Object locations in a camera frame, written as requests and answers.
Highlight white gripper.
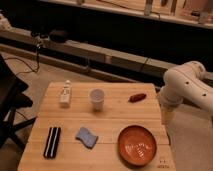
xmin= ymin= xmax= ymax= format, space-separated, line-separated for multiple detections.
xmin=158 ymin=86 xmax=183 ymax=125

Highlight red pepper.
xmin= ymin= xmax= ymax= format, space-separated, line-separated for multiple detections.
xmin=129 ymin=93 xmax=147 ymax=103

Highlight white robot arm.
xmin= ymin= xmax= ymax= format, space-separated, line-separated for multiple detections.
xmin=157 ymin=61 xmax=213 ymax=125

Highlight orange ceramic bowl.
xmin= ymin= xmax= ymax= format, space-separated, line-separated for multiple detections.
xmin=117 ymin=125 xmax=157 ymax=166

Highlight blue sponge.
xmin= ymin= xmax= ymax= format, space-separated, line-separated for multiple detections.
xmin=75 ymin=127 xmax=98 ymax=149

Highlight small white bottle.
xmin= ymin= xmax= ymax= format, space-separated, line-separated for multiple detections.
xmin=59 ymin=80 xmax=71 ymax=107

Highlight black and white striped block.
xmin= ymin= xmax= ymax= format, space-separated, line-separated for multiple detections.
xmin=43 ymin=127 xmax=61 ymax=159

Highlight black power adapter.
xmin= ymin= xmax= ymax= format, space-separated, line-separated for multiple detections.
xmin=49 ymin=30 xmax=68 ymax=43

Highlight black office chair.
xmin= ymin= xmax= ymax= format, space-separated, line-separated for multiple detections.
xmin=0 ymin=54 xmax=36 ymax=149

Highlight black cable on floor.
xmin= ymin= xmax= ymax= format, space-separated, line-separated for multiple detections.
xmin=3 ymin=43 xmax=43 ymax=76

